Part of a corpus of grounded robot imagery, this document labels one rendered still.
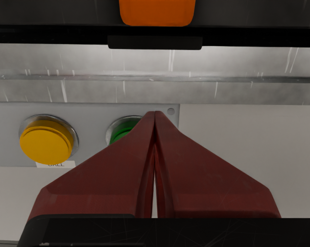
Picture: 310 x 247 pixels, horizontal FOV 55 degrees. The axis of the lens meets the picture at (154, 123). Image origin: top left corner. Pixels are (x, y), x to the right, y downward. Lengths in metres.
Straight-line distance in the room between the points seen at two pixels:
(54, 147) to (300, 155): 0.31
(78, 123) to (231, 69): 0.12
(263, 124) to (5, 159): 0.28
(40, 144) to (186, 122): 0.18
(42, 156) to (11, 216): 0.29
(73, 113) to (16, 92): 0.04
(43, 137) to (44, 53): 0.06
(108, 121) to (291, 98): 0.14
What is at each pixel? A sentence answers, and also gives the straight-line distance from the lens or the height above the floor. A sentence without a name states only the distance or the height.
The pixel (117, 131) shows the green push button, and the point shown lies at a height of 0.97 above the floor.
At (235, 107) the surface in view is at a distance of 0.36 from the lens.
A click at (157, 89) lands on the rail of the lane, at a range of 0.22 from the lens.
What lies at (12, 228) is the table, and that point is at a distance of 0.56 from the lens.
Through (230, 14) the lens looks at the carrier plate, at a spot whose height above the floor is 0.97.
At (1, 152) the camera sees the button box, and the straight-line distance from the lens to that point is 0.28.
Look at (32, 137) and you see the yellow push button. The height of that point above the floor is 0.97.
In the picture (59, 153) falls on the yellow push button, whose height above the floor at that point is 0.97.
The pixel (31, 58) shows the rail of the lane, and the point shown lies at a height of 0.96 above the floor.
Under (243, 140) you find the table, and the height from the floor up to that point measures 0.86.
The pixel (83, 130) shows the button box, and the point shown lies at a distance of 0.24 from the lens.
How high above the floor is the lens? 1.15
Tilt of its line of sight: 54 degrees down
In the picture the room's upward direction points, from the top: 180 degrees counter-clockwise
